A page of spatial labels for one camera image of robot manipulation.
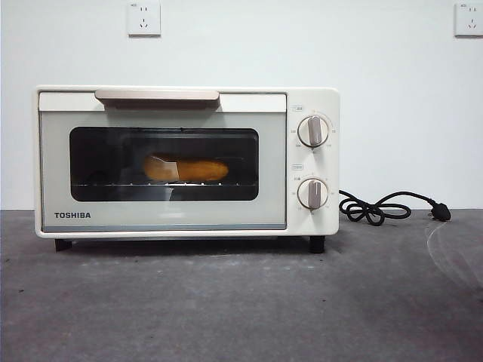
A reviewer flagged yellow corn cob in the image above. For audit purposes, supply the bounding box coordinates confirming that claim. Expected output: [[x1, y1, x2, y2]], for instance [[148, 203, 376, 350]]
[[143, 153, 230, 182]]

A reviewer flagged glass oven door with handle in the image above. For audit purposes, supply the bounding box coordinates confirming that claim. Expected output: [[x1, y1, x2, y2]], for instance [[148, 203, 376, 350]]
[[38, 88, 288, 232]]

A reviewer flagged cream oven control knob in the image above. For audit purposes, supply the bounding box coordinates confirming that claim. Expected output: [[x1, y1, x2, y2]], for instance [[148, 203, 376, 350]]
[[297, 178, 330, 211], [297, 115, 331, 149]]

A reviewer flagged cream Toshiba toaster oven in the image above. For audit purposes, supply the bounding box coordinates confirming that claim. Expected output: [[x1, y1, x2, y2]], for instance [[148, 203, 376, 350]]
[[35, 84, 341, 254]]

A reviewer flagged metal wire oven rack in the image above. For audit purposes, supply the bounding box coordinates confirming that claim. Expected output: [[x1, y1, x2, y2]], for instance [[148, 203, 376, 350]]
[[73, 182, 257, 189]]

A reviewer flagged white wall socket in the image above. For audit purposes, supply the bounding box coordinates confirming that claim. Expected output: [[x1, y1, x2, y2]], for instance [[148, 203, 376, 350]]
[[454, 2, 483, 38], [127, 2, 162, 38]]

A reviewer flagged black power cable with plug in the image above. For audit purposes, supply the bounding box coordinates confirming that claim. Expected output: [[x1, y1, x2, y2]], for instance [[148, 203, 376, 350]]
[[338, 189, 452, 226]]

